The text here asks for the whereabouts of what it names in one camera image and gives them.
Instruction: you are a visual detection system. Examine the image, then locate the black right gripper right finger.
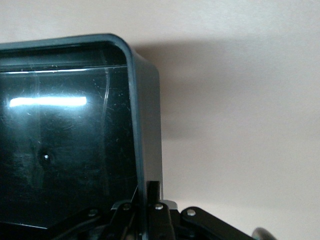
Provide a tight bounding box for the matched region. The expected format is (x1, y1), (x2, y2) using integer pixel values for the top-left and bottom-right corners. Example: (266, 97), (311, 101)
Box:
(145, 180), (254, 240)

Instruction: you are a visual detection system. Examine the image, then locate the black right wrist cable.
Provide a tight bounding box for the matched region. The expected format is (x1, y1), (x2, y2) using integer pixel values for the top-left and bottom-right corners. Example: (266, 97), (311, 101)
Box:
(251, 226), (276, 240)

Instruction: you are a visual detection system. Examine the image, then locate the black plastic box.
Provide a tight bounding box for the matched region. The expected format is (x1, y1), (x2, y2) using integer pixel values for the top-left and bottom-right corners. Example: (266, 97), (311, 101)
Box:
(0, 32), (165, 240)

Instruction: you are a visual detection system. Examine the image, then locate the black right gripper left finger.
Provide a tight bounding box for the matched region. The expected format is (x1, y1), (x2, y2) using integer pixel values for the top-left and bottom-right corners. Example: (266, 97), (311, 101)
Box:
(46, 200), (141, 240)

